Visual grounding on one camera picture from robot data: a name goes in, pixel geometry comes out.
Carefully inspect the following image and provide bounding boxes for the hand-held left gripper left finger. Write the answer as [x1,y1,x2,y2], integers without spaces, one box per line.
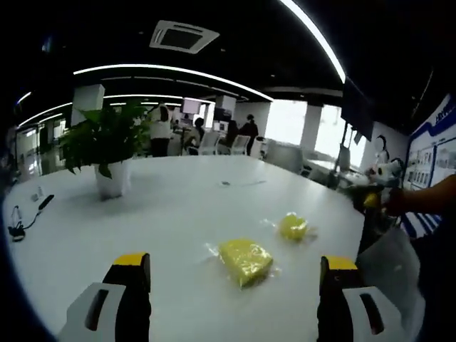
[56,252,152,342]

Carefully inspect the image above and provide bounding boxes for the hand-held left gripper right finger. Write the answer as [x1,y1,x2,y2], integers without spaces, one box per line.
[316,254,414,342]

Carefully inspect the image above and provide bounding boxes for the yellow round silicone block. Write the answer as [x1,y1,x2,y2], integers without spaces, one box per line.
[265,212,318,243]

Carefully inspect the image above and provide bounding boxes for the yellow rectangular silicone block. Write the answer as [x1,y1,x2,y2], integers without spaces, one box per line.
[206,237,282,290]

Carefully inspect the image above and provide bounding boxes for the person's right hand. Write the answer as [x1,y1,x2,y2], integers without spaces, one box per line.
[386,187,406,216]

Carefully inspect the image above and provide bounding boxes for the clear plastic bag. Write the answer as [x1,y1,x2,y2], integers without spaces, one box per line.
[356,227,425,321]

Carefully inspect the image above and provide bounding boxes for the grey office cabinet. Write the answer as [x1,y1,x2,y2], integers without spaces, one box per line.
[265,140,304,174]

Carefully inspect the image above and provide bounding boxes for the person's dark blue clothing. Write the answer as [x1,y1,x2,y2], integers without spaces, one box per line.
[413,213,456,342]

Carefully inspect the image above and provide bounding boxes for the white office chair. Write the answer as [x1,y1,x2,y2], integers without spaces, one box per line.
[229,135,252,156]
[197,132,222,156]

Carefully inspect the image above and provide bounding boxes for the green plant in white pot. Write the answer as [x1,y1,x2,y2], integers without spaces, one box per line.
[58,101,150,200]

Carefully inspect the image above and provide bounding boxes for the long ceiling light strip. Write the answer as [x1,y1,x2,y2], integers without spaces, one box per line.
[279,0,347,85]

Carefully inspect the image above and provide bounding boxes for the bright background screen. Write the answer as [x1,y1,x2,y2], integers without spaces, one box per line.
[182,98,202,115]

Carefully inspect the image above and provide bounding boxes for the curved ceiling light strip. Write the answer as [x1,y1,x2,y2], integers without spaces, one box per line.
[73,63,274,102]

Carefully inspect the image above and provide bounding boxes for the ceiling air conditioner vent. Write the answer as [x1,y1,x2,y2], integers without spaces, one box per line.
[149,20,220,55]

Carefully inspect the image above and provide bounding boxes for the blue wall poster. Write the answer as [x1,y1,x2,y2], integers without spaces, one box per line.
[400,93,456,239]

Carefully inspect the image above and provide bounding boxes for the black hanging wall monitor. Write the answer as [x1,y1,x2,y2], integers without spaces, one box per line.
[341,80,375,142]

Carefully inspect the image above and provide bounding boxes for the black coiled cable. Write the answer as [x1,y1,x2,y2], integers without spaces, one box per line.
[9,209,42,242]

